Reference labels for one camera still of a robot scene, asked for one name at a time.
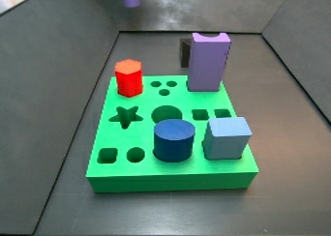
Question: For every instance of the green shape sorting board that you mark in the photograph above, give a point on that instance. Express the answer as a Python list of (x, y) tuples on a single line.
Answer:
[(123, 165)]

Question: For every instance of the dark blue cylinder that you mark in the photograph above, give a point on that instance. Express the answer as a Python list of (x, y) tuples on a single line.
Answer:
[(172, 140)]

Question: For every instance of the red hexagonal prism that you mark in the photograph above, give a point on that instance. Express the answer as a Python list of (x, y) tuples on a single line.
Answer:
[(128, 73)]

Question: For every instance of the light blue square block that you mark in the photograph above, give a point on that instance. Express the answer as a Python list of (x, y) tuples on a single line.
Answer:
[(225, 138)]

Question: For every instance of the purple arch-cut block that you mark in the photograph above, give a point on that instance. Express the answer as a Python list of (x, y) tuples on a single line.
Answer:
[(208, 56)]

